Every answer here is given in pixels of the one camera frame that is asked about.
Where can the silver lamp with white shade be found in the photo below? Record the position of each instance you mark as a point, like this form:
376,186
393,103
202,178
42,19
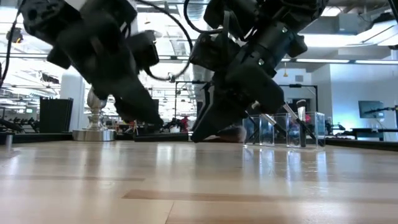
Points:
94,135

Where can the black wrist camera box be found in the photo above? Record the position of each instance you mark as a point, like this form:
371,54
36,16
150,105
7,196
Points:
143,49
210,53

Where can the clear acrylic organizer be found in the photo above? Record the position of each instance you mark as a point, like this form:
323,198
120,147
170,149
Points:
315,130

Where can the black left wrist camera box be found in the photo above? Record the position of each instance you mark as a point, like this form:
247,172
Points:
143,49

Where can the black metal frame stand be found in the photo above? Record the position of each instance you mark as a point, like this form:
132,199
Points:
186,82
306,85

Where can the black ceiling camera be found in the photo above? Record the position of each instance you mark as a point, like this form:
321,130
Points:
14,35

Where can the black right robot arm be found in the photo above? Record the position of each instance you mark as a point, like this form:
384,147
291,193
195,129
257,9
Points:
280,18

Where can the yellow hanging pendant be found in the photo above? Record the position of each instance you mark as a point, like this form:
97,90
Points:
285,73

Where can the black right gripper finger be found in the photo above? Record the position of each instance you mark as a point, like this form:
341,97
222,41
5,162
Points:
203,118
225,119

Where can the grey wall vent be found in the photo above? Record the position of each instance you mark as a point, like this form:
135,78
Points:
299,78

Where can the black background cabinet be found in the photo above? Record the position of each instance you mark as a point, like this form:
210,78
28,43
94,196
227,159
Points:
56,115

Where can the black table edge rail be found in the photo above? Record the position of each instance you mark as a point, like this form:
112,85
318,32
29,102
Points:
37,137

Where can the wall-mounted black screen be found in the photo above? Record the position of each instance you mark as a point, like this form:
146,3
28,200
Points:
370,109

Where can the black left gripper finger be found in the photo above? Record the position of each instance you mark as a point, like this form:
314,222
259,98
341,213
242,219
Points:
140,109

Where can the red background object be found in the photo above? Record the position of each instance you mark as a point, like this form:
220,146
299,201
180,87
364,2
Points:
185,123

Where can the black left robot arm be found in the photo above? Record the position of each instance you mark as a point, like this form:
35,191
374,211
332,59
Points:
40,18

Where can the small silver metal post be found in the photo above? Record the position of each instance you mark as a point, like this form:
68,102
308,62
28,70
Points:
8,140

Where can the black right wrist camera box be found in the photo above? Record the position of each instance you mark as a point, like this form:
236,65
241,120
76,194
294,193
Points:
210,53

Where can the round-head black makeup brush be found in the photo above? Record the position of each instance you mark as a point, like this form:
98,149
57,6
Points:
290,112

